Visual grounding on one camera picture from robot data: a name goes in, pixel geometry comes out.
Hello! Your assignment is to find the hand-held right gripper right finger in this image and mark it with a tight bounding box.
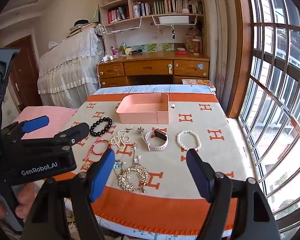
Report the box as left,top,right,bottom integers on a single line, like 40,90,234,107
186,148,282,240

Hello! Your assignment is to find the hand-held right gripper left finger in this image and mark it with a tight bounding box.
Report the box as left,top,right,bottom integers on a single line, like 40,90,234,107
20,148,115,240

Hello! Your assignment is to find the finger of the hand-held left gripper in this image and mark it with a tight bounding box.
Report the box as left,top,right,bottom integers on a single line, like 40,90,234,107
21,122,90,153
0,115,50,140

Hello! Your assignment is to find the black bead bracelet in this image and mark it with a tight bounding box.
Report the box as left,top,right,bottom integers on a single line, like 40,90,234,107
89,117,113,137

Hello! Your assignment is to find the gold rhinestone hair comb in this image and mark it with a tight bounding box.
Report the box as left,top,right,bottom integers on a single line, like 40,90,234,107
117,164,150,193

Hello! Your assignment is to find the red string bracelet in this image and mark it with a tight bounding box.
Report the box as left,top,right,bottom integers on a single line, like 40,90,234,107
83,139,112,161

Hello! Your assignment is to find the white pearl necklace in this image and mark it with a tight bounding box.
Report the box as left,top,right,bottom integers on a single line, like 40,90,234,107
110,126,133,148

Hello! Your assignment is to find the white pearl bracelet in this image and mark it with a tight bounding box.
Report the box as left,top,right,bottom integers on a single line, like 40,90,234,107
177,130,202,152

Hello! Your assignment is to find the white smartwatch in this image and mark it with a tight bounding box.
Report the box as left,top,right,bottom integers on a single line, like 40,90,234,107
142,128,169,151

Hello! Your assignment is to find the pink storage box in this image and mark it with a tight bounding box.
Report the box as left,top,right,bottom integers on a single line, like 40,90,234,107
116,92,175,125

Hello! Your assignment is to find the person's left hand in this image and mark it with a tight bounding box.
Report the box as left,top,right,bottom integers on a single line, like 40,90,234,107
0,179,44,222

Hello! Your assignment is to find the pink blanket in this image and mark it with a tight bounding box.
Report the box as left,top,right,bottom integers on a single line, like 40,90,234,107
15,106,78,140

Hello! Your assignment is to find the orange letter print blanket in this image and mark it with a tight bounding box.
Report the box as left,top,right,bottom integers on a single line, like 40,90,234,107
50,91,257,234

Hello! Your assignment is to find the brown wooden door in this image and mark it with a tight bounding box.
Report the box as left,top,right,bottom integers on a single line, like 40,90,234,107
4,36,43,107

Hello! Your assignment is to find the white lace cover cloth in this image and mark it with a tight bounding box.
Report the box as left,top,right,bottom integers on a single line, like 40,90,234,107
37,26,105,108

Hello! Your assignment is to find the magazine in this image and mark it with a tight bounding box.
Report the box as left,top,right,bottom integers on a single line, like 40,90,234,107
182,79,217,92

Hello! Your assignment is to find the wooden desk with drawers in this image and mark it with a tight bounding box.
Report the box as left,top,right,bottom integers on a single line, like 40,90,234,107
97,51,210,88

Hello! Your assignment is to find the pile of books and papers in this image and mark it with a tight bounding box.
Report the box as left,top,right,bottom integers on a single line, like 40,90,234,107
66,20,100,39

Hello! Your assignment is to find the green leaf picture strip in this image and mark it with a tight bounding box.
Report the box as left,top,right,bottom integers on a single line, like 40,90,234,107
131,42,174,52

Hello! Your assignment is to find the row of red books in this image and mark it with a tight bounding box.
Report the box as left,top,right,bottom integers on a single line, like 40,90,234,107
107,7,130,22

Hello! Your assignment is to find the floral canister with white lid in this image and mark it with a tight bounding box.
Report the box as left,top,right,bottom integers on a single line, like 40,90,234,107
192,38,202,54

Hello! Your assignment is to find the pale floral curtain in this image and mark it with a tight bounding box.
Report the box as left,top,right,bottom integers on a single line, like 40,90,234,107
205,0,230,98

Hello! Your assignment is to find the row of mixed books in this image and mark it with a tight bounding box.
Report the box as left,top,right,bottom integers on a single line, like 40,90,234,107
132,1,165,18
167,0,203,14

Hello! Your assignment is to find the white plastic tray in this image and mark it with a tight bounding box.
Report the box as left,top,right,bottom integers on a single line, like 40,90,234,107
158,15,190,24

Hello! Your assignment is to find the metal window grille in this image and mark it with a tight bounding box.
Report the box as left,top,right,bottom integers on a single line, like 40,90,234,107
240,0,300,220

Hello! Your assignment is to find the white charger cable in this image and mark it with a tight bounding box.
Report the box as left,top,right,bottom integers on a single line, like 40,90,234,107
97,60,103,88

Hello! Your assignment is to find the white wire basket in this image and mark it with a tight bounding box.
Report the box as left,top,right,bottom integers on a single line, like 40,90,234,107
103,16,143,34
151,14,198,27

